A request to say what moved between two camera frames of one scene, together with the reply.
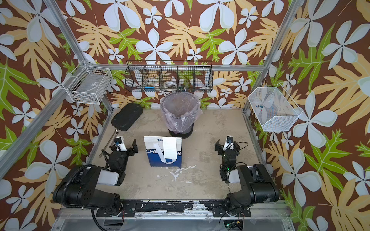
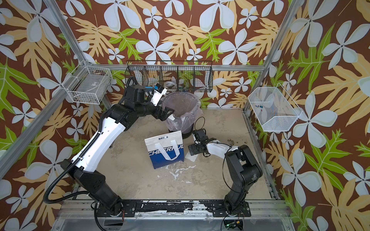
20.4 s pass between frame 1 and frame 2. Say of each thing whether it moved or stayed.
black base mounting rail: stayed
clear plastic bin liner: stayed
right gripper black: moved
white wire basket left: stayed
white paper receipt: moved
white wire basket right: stayed
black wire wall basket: stayed
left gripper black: moved
